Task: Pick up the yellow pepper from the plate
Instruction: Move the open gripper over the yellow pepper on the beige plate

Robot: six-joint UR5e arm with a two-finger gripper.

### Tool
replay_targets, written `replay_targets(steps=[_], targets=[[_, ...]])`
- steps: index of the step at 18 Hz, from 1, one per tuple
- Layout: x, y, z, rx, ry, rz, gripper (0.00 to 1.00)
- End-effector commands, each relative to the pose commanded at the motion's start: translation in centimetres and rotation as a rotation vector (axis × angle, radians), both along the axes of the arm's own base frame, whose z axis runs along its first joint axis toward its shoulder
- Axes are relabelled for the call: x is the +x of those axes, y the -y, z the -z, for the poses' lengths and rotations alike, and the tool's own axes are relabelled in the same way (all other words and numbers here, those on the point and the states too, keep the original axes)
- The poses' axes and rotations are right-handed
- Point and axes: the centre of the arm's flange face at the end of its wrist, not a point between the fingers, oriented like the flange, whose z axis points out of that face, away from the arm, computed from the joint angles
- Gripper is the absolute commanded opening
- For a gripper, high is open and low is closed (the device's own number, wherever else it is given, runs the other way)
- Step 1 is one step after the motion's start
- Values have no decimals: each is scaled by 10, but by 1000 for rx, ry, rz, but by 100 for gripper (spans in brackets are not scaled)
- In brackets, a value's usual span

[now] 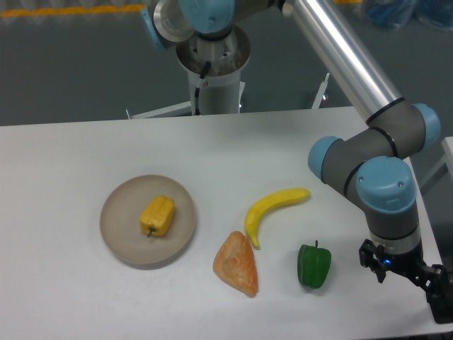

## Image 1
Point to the blue plastic bag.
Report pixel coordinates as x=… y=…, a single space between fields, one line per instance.
x=396 y=14

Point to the yellow bell pepper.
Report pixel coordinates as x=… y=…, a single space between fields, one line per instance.
x=157 y=217

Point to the green bell pepper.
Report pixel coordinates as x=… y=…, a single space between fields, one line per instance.
x=313 y=265

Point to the yellow floor marking tape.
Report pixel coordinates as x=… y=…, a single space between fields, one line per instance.
x=74 y=10

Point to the beige round plate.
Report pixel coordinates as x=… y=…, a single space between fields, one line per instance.
x=120 y=229

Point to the yellow banana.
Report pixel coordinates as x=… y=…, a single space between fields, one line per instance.
x=269 y=203

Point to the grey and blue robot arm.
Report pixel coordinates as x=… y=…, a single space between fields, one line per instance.
x=369 y=169

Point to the white side table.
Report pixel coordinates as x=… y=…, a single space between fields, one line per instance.
x=442 y=167

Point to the orange bread pastry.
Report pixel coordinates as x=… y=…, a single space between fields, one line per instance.
x=235 y=264

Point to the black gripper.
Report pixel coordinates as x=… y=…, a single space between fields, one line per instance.
x=432 y=279

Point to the white metal frame leg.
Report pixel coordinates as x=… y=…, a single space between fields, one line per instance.
x=321 y=95

